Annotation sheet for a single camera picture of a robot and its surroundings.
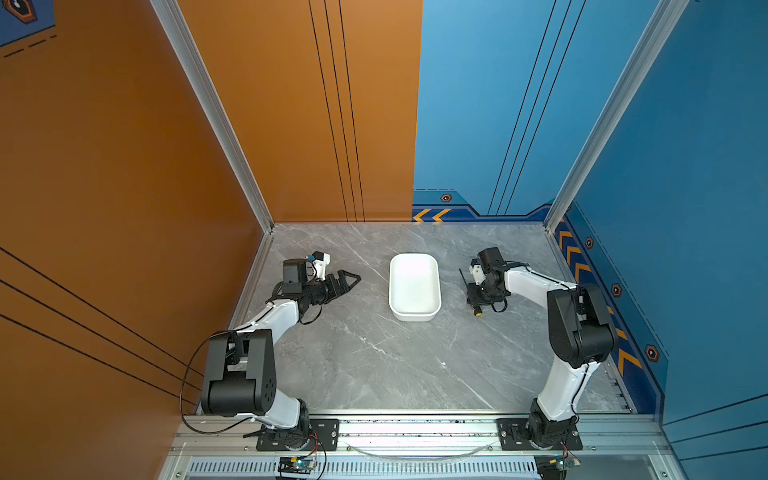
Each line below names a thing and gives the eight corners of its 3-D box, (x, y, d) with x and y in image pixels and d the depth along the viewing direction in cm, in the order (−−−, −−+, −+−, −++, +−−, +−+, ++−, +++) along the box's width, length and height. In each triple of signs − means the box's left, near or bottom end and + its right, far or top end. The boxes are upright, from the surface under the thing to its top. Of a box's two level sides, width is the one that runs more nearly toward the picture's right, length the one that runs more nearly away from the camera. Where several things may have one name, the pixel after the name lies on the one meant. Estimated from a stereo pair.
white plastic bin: (389, 322, 95) (388, 313, 90) (390, 264, 110) (389, 253, 105) (442, 322, 95) (445, 312, 90) (436, 264, 110) (438, 253, 105)
